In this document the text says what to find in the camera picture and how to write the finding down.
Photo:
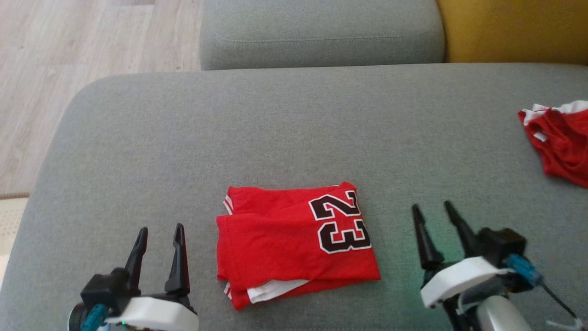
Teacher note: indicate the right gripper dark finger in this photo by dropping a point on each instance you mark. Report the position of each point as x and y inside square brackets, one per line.
[464, 232]
[427, 248]

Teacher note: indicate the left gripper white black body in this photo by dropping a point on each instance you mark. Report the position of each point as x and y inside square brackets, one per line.
[156, 317]

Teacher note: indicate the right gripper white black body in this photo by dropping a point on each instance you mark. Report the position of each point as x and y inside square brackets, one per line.
[459, 278]

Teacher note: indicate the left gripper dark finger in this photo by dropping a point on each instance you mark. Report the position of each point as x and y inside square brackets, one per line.
[179, 266]
[137, 262]

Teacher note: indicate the red garment with number 23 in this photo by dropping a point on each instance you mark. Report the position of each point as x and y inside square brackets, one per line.
[275, 248]

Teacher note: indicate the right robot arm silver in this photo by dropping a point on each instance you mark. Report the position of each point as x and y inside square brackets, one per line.
[500, 317]

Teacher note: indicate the beige rug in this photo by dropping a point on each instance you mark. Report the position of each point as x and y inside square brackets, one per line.
[11, 225]

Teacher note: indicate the red and white garment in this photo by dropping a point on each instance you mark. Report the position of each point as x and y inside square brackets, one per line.
[565, 147]

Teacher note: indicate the yellow cushion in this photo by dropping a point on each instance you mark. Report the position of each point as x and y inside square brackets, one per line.
[514, 27]

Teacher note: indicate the grey sofa cushion module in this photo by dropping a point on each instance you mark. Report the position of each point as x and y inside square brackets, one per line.
[321, 27]

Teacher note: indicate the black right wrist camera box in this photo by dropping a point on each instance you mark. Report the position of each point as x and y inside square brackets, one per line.
[503, 243]

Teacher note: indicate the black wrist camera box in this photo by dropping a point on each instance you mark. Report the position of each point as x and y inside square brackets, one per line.
[503, 243]
[105, 289]

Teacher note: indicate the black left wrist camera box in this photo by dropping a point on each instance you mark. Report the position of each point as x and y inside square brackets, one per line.
[105, 289]

